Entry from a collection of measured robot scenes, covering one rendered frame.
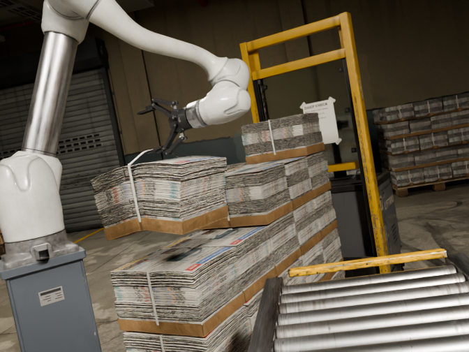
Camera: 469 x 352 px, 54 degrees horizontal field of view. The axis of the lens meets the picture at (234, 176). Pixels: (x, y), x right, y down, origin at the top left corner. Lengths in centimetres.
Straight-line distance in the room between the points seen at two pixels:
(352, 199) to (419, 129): 393
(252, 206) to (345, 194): 128
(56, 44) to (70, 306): 78
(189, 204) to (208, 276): 26
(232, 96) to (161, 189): 37
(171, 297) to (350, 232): 186
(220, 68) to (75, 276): 79
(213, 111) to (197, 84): 730
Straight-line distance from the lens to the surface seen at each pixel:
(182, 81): 884
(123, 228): 164
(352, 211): 321
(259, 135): 261
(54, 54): 156
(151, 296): 167
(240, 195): 203
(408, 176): 703
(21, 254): 131
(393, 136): 692
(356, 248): 327
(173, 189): 148
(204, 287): 158
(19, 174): 131
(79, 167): 952
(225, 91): 147
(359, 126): 296
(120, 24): 145
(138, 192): 158
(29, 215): 129
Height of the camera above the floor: 121
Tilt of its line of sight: 4 degrees down
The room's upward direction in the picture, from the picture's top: 10 degrees counter-clockwise
